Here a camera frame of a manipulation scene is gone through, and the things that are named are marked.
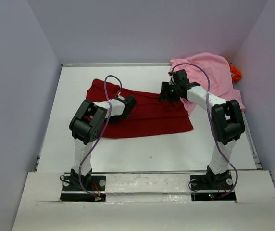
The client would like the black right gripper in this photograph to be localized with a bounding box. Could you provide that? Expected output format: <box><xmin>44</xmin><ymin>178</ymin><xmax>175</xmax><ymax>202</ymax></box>
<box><xmin>158</xmin><ymin>82</ymin><xmax>180</xmax><ymax>103</ymax></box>

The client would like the dark red t shirt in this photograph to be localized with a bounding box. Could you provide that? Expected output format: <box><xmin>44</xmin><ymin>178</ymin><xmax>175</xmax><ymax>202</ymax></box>
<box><xmin>86</xmin><ymin>78</ymin><xmax>194</xmax><ymax>139</ymax></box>

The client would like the pink t shirt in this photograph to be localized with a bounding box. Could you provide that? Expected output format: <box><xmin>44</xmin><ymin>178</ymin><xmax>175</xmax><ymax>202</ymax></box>
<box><xmin>170</xmin><ymin>52</ymin><xmax>245</xmax><ymax>111</ymax></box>

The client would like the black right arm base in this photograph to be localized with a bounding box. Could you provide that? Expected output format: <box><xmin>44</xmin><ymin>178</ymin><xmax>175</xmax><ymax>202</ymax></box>
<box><xmin>188</xmin><ymin>173</ymin><xmax>237</xmax><ymax>202</ymax></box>

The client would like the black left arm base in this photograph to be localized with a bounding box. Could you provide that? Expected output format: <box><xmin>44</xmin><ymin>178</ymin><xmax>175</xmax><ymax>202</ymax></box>
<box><xmin>60</xmin><ymin>174</ymin><xmax>106</xmax><ymax>202</ymax></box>

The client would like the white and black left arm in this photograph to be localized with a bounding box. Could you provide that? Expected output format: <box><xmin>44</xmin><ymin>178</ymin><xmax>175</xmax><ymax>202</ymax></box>
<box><xmin>69</xmin><ymin>95</ymin><xmax>137</xmax><ymax>191</ymax></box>

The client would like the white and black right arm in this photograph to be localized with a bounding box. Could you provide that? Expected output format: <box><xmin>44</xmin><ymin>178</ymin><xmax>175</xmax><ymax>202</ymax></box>
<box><xmin>160</xmin><ymin>69</ymin><xmax>245</xmax><ymax>192</ymax></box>

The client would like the orange cloth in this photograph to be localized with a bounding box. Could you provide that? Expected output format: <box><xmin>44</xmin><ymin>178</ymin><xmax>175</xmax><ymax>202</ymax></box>
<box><xmin>229</xmin><ymin>63</ymin><xmax>242</xmax><ymax>83</ymax></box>

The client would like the white cardboard front cover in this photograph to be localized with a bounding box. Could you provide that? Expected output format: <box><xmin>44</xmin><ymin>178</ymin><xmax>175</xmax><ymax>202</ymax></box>
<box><xmin>13</xmin><ymin>171</ymin><xmax>275</xmax><ymax>231</ymax></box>

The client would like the white back table rail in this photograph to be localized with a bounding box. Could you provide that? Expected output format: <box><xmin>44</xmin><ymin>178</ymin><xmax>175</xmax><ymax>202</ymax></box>
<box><xmin>61</xmin><ymin>63</ymin><xmax>171</xmax><ymax>68</ymax></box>

